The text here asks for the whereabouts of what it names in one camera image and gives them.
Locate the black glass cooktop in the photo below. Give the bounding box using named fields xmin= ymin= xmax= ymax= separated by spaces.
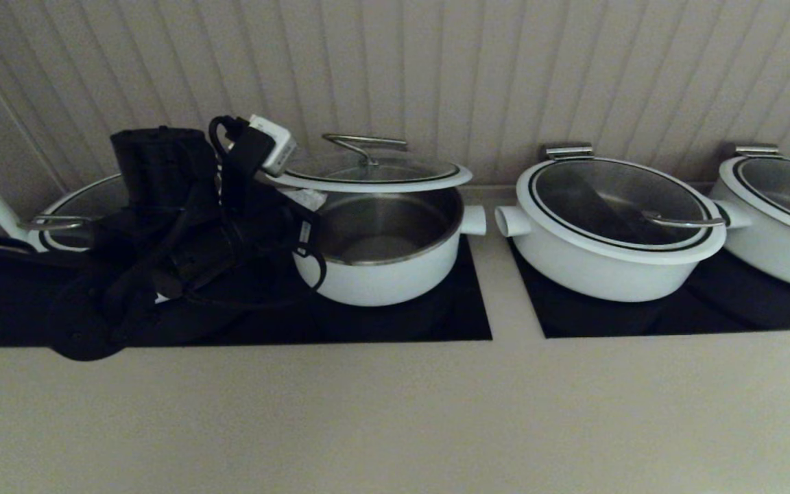
xmin=508 ymin=240 xmax=790 ymax=339
xmin=0 ymin=237 xmax=493 ymax=347

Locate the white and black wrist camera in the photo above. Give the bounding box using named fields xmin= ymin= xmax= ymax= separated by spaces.
xmin=220 ymin=115 xmax=298 ymax=179

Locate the black camera cable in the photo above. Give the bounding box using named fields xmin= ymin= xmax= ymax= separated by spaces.
xmin=208 ymin=115 xmax=252 ymax=162

